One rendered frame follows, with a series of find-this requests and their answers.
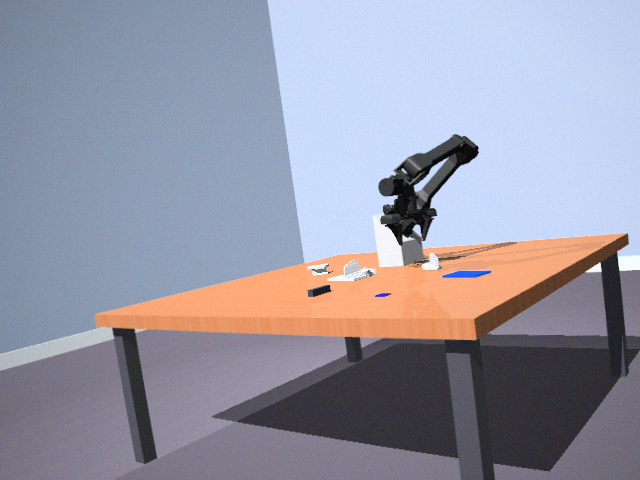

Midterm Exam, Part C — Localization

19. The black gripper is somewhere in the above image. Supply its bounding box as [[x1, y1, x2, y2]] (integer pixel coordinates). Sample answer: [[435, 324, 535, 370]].
[[380, 193, 437, 246]]

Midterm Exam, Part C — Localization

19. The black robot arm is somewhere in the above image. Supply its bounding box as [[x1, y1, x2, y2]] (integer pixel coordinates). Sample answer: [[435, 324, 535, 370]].
[[378, 134, 479, 237]]

